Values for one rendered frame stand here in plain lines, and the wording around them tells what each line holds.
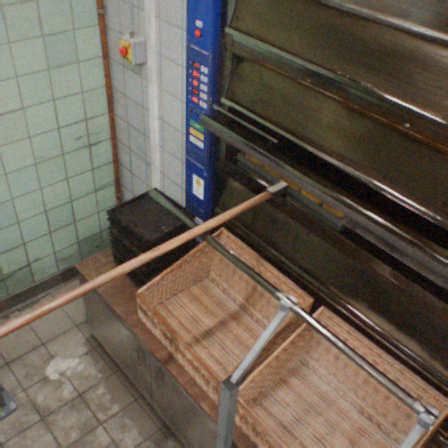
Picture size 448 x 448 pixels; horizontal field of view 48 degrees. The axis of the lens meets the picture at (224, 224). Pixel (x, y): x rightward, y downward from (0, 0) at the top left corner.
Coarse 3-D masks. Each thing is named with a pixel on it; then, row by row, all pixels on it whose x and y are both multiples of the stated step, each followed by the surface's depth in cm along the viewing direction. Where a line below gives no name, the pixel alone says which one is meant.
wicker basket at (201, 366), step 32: (192, 256) 223; (256, 256) 215; (160, 288) 219; (192, 288) 234; (224, 288) 233; (256, 288) 218; (288, 288) 205; (160, 320) 202; (192, 320) 219; (224, 320) 220; (256, 320) 221; (288, 320) 192; (192, 352) 189; (224, 352) 207
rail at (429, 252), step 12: (216, 120) 183; (228, 132) 178; (252, 144) 171; (264, 156) 168; (276, 156) 166; (288, 168) 162; (312, 180) 156; (324, 192) 154; (336, 192) 152; (348, 204) 149; (372, 216) 144; (384, 228) 142; (396, 228) 140; (408, 240) 137; (432, 252) 133; (444, 264) 131
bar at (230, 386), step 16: (176, 208) 184; (192, 224) 178; (208, 240) 172; (224, 256) 168; (256, 272) 161; (272, 288) 156; (288, 304) 152; (304, 320) 148; (336, 336) 143; (256, 352) 154; (352, 352) 139; (240, 368) 155; (368, 368) 136; (224, 384) 154; (384, 384) 133; (224, 400) 159; (400, 400) 130; (416, 400) 129; (224, 416) 164; (416, 416) 128; (432, 416) 125; (224, 432) 169; (416, 432) 127
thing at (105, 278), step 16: (240, 208) 181; (208, 224) 173; (176, 240) 167; (144, 256) 160; (112, 272) 154; (80, 288) 149; (96, 288) 151; (48, 304) 144; (64, 304) 146; (16, 320) 139; (32, 320) 141; (0, 336) 136
